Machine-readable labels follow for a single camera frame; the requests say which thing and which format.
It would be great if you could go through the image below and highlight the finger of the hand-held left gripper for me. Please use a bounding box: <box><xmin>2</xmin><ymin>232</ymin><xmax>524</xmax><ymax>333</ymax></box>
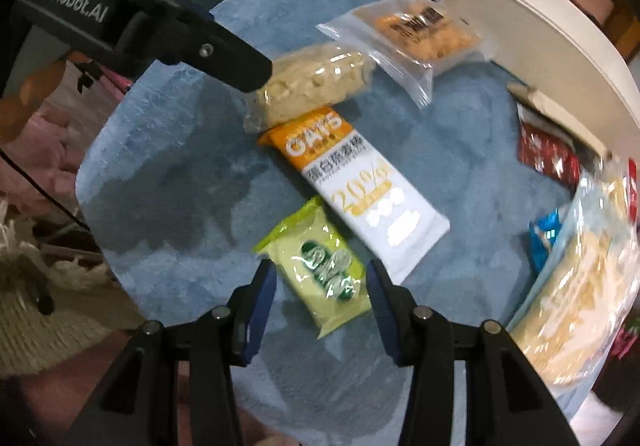
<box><xmin>120</xmin><ymin>0</ymin><xmax>275</xmax><ymax>94</ymax></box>

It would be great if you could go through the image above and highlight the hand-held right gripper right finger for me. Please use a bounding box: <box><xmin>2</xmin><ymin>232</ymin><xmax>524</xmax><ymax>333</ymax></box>
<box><xmin>366</xmin><ymin>258</ymin><xmax>573</xmax><ymax>446</ymax></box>

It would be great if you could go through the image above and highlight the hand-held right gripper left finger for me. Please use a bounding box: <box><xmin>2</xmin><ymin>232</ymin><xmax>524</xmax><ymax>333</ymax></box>
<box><xmin>62</xmin><ymin>258</ymin><xmax>278</xmax><ymax>446</ymax></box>

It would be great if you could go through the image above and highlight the green snack packet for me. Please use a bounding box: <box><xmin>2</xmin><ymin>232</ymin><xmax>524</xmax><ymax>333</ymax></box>
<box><xmin>252</xmin><ymin>196</ymin><xmax>373</xmax><ymax>339</ymax></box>

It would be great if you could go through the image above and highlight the clear beige puffed snack packet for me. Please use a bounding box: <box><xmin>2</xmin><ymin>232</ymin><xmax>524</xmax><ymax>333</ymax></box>
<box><xmin>243</xmin><ymin>42</ymin><xmax>377</xmax><ymax>134</ymax></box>

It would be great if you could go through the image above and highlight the white orange oat bar packet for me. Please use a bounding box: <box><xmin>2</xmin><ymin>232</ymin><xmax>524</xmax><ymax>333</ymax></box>
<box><xmin>257</xmin><ymin>105</ymin><xmax>451</xmax><ymax>286</ymax></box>

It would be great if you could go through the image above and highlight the blue snack packet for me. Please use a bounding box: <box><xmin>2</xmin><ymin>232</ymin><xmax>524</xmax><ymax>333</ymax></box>
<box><xmin>529</xmin><ymin>208</ymin><xmax>563</xmax><ymax>274</ymax></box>

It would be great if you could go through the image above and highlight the large clear cracker bag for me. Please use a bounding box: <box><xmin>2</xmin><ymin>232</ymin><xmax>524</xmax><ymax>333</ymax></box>
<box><xmin>505</xmin><ymin>161</ymin><xmax>640</xmax><ymax>387</ymax></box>

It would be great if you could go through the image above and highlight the clear orange biscuit packet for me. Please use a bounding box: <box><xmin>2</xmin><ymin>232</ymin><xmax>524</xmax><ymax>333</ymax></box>
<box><xmin>316</xmin><ymin>0</ymin><xmax>488</xmax><ymax>108</ymax></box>

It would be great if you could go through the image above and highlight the red snack packet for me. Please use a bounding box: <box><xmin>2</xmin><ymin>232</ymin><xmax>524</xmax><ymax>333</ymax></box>
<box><xmin>516</xmin><ymin>118</ymin><xmax>583</xmax><ymax>192</ymax></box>

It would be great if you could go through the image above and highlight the white plastic bin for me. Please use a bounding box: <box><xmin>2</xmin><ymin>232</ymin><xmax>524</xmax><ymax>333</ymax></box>
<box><xmin>439</xmin><ymin>0</ymin><xmax>640</xmax><ymax>157</ymax></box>

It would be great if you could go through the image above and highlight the orange toy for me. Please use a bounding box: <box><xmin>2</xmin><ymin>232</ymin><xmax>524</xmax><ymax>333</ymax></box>
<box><xmin>0</xmin><ymin>60</ymin><xmax>67</xmax><ymax>143</ymax></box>

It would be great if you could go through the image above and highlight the pink fuzzy cloth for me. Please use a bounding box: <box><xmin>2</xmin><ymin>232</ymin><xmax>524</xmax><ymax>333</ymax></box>
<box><xmin>0</xmin><ymin>108</ymin><xmax>96</xmax><ymax>207</ymax></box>

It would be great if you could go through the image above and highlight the cream woven rug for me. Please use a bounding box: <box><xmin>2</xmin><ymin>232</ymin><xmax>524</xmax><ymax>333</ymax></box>
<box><xmin>0</xmin><ymin>196</ymin><xmax>146</xmax><ymax>372</ymax></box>

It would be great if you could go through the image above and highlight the black cable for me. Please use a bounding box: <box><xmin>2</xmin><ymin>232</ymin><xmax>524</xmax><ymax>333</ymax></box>
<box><xmin>0</xmin><ymin>148</ymin><xmax>91</xmax><ymax>232</ymax></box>

